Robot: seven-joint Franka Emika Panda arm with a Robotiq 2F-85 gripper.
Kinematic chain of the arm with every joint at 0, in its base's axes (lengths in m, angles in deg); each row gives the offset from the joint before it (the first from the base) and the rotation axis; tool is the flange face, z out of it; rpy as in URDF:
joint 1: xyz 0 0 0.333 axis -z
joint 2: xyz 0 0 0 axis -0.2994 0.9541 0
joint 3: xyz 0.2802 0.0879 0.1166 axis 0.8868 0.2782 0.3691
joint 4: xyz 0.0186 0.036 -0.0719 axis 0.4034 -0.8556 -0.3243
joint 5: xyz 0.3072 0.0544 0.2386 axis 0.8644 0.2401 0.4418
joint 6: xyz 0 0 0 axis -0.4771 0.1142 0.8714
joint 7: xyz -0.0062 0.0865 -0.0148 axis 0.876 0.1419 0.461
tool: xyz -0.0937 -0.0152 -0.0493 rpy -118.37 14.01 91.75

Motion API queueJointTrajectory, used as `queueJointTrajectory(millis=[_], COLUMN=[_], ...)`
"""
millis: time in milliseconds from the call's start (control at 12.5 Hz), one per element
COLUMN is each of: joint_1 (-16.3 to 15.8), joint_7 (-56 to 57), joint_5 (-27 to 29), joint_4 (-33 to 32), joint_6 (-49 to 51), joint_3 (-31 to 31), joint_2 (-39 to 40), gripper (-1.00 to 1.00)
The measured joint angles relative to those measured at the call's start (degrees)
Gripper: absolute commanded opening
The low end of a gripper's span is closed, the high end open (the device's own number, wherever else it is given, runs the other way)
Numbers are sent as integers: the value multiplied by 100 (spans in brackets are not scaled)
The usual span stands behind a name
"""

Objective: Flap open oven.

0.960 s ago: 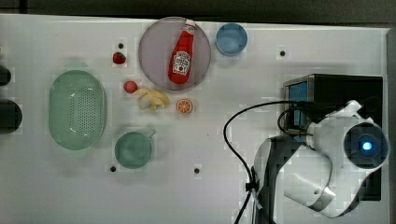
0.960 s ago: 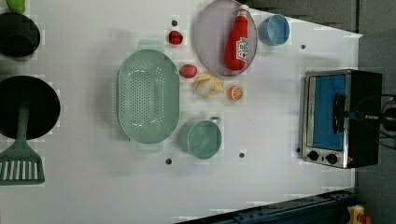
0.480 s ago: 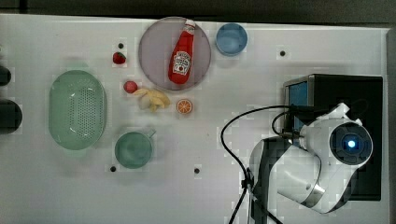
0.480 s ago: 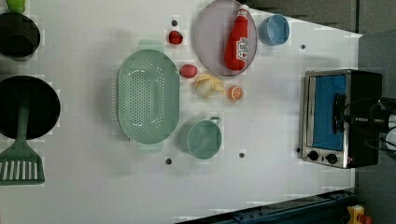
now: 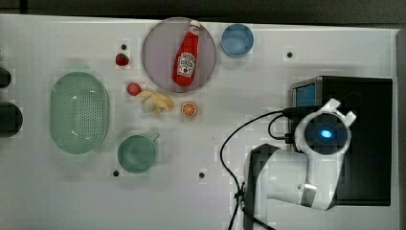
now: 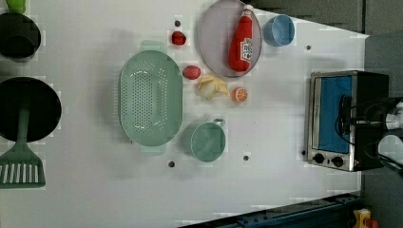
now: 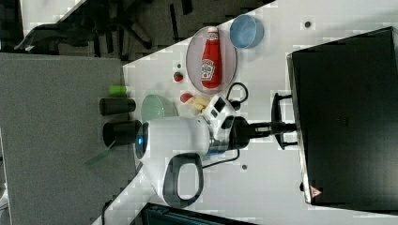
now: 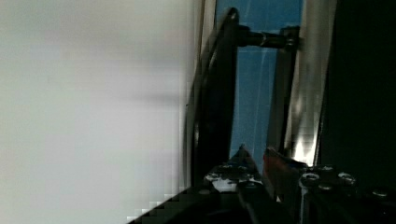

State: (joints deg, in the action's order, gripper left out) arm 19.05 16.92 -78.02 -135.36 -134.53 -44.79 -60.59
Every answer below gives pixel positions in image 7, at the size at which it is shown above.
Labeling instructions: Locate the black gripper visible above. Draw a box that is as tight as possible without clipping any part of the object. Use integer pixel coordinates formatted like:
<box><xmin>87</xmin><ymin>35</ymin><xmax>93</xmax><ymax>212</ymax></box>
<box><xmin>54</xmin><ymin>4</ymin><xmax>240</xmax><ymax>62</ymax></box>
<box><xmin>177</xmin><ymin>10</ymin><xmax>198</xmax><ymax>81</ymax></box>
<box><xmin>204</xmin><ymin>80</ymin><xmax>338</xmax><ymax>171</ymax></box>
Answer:
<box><xmin>229</xmin><ymin>116</ymin><xmax>296</xmax><ymax>149</ymax></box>

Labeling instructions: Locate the black toaster oven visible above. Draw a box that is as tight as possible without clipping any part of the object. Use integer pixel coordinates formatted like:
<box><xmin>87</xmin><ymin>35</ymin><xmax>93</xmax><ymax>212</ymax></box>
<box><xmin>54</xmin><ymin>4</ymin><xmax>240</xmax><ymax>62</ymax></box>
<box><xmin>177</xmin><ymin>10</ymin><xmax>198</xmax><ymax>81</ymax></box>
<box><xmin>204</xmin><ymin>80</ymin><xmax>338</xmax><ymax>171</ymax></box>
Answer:
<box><xmin>286</xmin><ymin>26</ymin><xmax>398</xmax><ymax>215</ymax></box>

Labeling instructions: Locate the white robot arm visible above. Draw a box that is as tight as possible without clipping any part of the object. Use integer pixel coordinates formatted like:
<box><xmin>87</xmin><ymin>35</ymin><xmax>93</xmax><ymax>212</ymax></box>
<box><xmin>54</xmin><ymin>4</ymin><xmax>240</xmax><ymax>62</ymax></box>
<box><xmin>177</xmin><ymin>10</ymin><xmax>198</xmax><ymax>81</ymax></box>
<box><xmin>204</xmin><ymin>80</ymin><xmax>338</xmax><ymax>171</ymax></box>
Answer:
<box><xmin>135</xmin><ymin>95</ymin><xmax>297</xmax><ymax>208</ymax></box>

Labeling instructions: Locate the yellow banana bunch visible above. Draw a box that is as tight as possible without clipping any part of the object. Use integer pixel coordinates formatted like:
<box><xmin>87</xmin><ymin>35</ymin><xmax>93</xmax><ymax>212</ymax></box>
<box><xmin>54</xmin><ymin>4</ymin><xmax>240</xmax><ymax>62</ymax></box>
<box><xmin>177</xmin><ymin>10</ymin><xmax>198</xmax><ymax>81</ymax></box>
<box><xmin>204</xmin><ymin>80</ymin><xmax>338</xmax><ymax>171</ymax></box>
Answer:
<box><xmin>189</xmin><ymin>97</ymin><xmax>209</xmax><ymax>113</ymax></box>

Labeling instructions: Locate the red ketchup bottle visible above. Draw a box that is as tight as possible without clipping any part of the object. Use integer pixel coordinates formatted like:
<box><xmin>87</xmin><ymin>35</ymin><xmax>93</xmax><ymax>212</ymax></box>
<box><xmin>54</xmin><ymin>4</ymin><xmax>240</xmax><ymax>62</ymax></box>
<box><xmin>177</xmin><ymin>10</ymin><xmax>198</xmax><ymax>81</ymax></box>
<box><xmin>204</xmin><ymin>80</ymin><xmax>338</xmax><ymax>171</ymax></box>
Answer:
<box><xmin>201</xmin><ymin>27</ymin><xmax>222</xmax><ymax>89</ymax></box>

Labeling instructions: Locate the grey round plate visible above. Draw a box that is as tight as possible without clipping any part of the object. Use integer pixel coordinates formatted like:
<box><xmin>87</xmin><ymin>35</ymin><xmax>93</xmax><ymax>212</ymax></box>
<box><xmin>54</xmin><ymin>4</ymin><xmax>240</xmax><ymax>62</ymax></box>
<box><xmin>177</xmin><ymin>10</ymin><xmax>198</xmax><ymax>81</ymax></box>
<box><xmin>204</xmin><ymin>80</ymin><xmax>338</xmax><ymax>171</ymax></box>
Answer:
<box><xmin>186</xmin><ymin>26</ymin><xmax>237</xmax><ymax>95</ymax></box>

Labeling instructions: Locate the small red apple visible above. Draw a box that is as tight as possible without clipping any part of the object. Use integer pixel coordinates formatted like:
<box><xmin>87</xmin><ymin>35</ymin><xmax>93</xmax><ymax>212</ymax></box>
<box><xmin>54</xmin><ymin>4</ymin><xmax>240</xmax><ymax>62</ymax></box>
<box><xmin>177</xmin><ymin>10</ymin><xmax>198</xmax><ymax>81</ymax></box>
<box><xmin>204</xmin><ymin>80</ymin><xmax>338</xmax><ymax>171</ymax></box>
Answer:
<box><xmin>180</xmin><ymin>93</ymin><xmax>193</xmax><ymax>104</ymax></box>

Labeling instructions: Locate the blue bowl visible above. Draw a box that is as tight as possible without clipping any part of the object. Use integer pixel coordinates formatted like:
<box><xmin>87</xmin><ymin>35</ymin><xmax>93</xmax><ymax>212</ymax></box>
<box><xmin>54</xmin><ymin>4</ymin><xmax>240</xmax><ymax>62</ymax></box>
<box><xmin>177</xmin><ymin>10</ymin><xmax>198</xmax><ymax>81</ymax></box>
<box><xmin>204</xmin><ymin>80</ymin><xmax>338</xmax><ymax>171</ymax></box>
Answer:
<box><xmin>229</xmin><ymin>15</ymin><xmax>264</xmax><ymax>49</ymax></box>

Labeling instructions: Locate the red strawberry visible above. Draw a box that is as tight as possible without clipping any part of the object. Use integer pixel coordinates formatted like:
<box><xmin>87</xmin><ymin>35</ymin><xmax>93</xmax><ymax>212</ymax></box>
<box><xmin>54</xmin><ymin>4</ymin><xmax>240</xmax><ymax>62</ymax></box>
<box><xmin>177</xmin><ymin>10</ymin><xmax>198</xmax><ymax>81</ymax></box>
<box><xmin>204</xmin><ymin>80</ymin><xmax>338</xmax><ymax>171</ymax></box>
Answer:
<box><xmin>174</xmin><ymin>72</ymin><xmax>184</xmax><ymax>82</ymax></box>

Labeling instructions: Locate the green bowl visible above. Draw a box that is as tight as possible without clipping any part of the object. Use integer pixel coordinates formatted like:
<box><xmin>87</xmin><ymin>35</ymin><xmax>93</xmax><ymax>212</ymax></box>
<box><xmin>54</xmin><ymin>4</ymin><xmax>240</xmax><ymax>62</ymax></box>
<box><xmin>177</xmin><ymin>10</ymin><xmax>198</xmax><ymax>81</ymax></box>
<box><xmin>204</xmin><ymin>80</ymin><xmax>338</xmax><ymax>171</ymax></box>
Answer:
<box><xmin>141</xmin><ymin>95</ymin><xmax>177</xmax><ymax>122</ymax></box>

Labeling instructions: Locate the large black cylinder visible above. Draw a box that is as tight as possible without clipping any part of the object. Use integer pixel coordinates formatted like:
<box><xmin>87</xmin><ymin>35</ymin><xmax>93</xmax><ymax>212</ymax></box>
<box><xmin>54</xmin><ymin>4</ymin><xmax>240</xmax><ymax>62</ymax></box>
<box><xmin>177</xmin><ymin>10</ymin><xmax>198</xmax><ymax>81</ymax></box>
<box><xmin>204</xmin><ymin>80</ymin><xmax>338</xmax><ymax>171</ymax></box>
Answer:
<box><xmin>102</xmin><ymin>120</ymin><xmax>142</xmax><ymax>147</ymax></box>

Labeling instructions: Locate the green cylinder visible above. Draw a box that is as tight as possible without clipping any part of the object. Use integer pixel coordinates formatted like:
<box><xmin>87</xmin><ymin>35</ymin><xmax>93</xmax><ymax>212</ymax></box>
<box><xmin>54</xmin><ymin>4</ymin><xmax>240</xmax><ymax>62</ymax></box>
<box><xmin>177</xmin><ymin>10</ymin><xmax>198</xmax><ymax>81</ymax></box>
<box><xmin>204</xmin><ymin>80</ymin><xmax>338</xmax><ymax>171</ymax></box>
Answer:
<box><xmin>109</xmin><ymin>85</ymin><xmax>127</xmax><ymax>96</ymax></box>

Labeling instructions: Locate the small black cylinder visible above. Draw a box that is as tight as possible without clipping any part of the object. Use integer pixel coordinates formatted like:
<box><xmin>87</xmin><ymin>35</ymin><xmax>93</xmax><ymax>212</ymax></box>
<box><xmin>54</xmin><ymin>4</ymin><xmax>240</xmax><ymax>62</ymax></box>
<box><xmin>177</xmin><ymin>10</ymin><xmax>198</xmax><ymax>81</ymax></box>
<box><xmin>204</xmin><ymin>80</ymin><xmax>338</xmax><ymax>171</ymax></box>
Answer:
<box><xmin>99</xmin><ymin>97</ymin><xmax>136</xmax><ymax>115</ymax></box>

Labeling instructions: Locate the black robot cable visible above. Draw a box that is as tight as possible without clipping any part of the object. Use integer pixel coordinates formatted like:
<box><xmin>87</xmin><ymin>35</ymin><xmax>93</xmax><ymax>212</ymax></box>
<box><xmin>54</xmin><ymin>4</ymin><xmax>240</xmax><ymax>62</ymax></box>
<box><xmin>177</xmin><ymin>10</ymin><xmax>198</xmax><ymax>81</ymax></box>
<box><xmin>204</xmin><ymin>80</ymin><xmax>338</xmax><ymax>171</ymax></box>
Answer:
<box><xmin>201</xmin><ymin>149</ymin><xmax>241</xmax><ymax>170</ymax></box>

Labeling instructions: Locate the black camera cable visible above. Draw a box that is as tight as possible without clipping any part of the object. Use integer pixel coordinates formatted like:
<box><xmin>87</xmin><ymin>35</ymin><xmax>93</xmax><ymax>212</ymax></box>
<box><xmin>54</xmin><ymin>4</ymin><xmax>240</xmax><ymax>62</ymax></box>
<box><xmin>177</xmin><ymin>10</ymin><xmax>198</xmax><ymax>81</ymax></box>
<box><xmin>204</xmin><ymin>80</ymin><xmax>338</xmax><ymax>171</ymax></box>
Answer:
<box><xmin>225</xmin><ymin>82</ymin><xmax>250</xmax><ymax>111</ymax></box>

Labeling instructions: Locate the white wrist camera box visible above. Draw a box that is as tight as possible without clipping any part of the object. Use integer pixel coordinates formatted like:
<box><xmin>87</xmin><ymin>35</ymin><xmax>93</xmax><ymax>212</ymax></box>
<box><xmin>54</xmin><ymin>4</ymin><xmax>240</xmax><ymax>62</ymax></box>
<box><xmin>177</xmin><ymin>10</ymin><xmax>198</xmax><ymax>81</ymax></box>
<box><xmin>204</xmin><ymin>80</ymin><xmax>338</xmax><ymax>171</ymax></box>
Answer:
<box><xmin>203</xmin><ymin>95</ymin><xmax>236</xmax><ymax>128</ymax></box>

